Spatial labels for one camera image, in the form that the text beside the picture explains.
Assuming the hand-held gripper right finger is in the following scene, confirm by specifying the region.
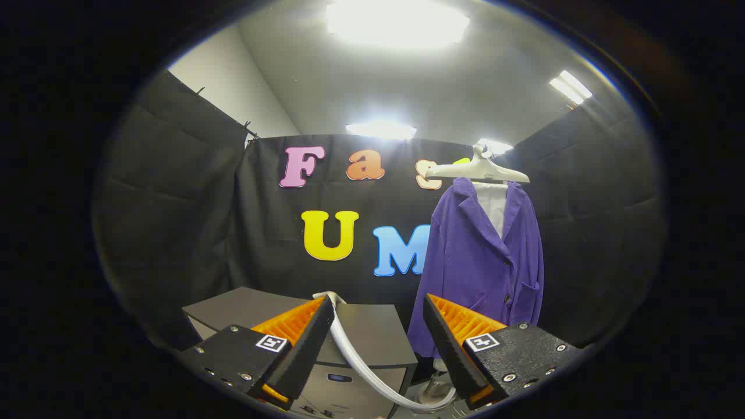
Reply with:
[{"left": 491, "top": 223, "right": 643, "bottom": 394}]
[{"left": 423, "top": 293, "right": 583, "bottom": 410}]

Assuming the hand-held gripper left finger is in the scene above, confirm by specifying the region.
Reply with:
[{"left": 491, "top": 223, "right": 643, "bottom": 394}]
[{"left": 179, "top": 296, "right": 336, "bottom": 409}]

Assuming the purple corduroy jacket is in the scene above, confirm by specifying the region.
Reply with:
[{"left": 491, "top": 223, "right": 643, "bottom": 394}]
[{"left": 407, "top": 176, "right": 545, "bottom": 358}]

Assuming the white clothes hanger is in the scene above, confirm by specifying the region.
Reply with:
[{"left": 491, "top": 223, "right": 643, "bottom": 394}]
[{"left": 425, "top": 143, "right": 531, "bottom": 186}]

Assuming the pale round stand base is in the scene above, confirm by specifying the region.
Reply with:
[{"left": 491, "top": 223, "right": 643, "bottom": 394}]
[{"left": 418, "top": 372, "right": 460, "bottom": 406}]

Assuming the grey cabinet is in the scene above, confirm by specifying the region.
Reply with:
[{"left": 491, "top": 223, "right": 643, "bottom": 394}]
[{"left": 182, "top": 286, "right": 418, "bottom": 419}]

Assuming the white inner shirt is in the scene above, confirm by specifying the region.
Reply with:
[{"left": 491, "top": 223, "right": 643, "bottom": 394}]
[{"left": 473, "top": 182, "right": 508, "bottom": 239}]

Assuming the black backdrop cloth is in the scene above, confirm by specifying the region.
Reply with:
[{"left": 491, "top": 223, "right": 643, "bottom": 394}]
[
  {"left": 501, "top": 99, "right": 667, "bottom": 347},
  {"left": 93, "top": 70, "right": 251, "bottom": 350},
  {"left": 233, "top": 135, "right": 524, "bottom": 326}
]

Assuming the ceiling light panel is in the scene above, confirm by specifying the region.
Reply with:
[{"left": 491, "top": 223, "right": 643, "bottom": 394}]
[
  {"left": 477, "top": 139, "right": 515, "bottom": 157},
  {"left": 549, "top": 70, "right": 593, "bottom": 105},
  {"left": 345, "top": 121, "right": 417, "bottom": 140}
]

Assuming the large ceiling light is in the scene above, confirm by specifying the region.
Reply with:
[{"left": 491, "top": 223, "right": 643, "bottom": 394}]
[{"left": 326, "top": 0, "right": 471, "bottom": 50}]

